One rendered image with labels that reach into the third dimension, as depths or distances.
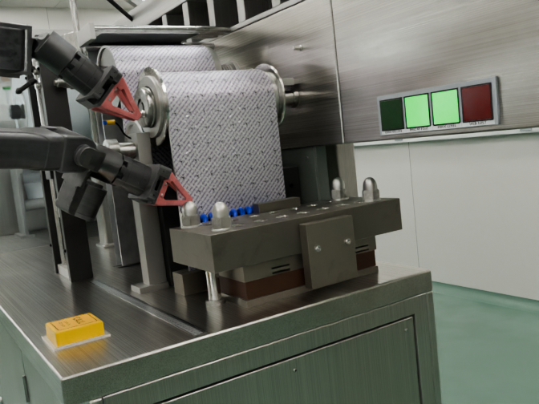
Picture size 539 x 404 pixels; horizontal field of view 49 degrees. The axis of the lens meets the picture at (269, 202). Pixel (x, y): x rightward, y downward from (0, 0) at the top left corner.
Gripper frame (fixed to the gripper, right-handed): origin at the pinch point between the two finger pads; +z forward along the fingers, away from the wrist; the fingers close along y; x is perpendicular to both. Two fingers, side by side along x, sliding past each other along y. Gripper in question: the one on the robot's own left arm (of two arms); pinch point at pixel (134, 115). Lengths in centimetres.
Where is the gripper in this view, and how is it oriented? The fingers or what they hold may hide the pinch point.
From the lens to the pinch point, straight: 112.6
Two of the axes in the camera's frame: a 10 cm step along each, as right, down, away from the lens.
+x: 4.7, -8.4, 2.8
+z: 6.8, 5.5, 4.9
